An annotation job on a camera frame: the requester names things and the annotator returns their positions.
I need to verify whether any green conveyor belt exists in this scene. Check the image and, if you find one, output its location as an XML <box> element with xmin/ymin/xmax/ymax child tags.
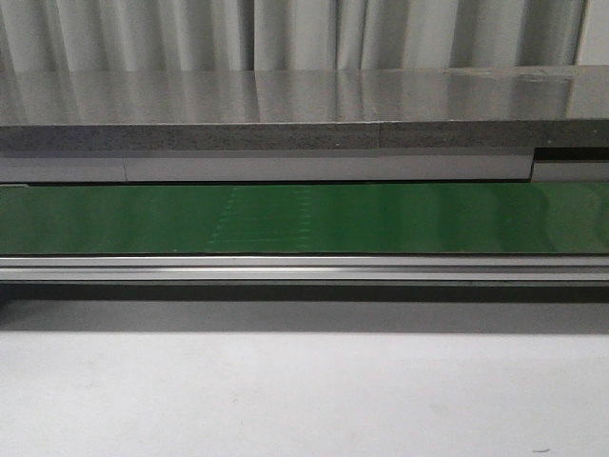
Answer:
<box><xmin>1</xmin><ymin>183</ymin><xmax>608</xmax><ymax>255</ymax></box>

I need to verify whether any grey stone counter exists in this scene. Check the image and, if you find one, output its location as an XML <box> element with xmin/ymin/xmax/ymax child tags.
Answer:
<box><xmin>1</xmin><ymin>66</ymin><xmax>608</xmax><ymax>184</ymax></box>

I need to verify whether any grey pleated curtain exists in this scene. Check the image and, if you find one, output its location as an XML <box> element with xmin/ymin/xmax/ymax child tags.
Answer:
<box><xmin>1</xmin><ymin>1</ymin><xmax>586</xmax><ymax>73</ymax></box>

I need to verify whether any aluminium conveyor frame rail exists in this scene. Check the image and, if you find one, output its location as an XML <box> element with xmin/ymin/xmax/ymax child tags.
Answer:
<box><xmin>1</xmin><ymin>254</ymin><xmax>608</xmax><ymax>283</ymax></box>

